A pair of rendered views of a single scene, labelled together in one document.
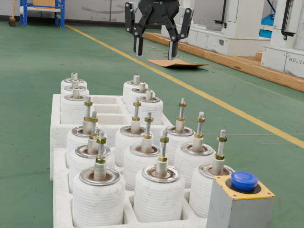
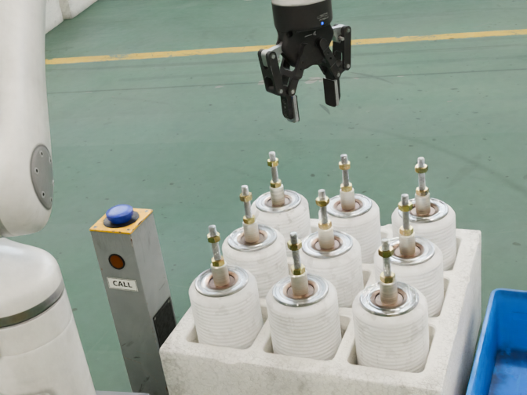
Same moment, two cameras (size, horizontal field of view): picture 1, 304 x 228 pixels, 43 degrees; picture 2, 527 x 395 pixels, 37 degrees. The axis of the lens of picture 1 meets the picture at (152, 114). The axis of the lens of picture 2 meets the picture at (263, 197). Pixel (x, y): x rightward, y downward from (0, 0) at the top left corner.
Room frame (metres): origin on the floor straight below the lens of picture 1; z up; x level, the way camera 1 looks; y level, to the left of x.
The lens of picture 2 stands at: (1.36, -0.80, 0.84)
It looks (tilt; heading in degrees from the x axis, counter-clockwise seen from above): 27 degrees down; 131
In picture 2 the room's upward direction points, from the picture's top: 8 degrees counter-clockwise
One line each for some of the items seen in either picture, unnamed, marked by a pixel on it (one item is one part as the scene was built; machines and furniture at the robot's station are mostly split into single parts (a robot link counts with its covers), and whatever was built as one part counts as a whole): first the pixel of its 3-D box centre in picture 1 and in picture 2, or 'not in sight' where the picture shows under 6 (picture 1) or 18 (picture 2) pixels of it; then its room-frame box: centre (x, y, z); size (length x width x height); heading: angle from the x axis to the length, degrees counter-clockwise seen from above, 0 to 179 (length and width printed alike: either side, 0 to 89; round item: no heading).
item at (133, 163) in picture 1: (143, 187); (332, 295); (0.78, 0.01, 0.16); 0.10 x 0.10 x 0.18
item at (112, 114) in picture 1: (106, 132); not in sight; (1.31, 0.16, 0.09); 0.39 x 0.39 x 0.18; 14
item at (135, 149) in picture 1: (146, 149); (327, 244); (0.78, 0.01, 0.25); 0.08 x 0.08 x 0.01
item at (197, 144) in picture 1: (197, 144); (299, 282); (0.82, -0.11, 0.26); 0.02 x 0.02 x 0.03
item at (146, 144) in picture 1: (146, 144); (326, 237); (0.78, 0.01, 0.26); 0.02 x 0.02 x 0.03
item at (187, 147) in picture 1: (197, 149); (300, 290); (0.82, -0.11, 0.25); 0.08 x 0.08 x 0.01
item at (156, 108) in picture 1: (146, 125); not in sight; (1.22, 0.01, 0.16); 0.10 x 0.10 x 0.18
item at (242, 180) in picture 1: (243, 182); (120, 215); (0.53, -0.15, 0.32); 0.04 x 0.04 x 0.02
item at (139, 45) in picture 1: (139, 46); (331, 92); (0.79, 0.04, 0.48); 0.02 x 0.01 x 0.04; 163
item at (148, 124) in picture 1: (148, 128); (323, 213); (0.78, 0.01, 0.30); 0.01 x 0.01 x 0.08
